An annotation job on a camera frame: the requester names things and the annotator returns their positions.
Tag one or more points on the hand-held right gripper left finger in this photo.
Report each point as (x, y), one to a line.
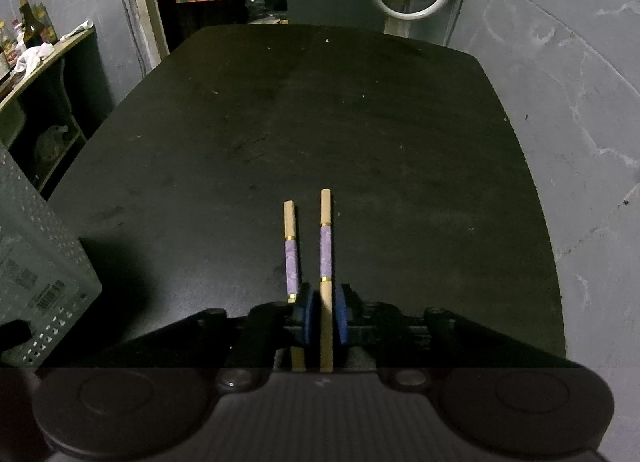
(306, 319)

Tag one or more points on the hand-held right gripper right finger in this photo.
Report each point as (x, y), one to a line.
(342, 317)

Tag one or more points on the purple band wooden chopstick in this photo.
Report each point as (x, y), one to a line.
(326, 252)
(291, 262)

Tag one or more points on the white perforated plastic basket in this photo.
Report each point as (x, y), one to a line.
(40, 252)

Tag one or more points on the grey sack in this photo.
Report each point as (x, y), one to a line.
(52, 149)

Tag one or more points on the wooden side table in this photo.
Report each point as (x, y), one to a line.
(30, 84)

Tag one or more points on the white cloth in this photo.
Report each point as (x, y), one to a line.
(32, 59)

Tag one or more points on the brown bottle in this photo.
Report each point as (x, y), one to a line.
(49, 27)

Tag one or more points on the dark glass bottle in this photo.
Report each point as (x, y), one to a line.
(31, 32)

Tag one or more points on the small labelled bottle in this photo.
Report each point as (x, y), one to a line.
(6, 52)

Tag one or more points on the beige door frame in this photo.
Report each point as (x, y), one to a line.
(145, 7)

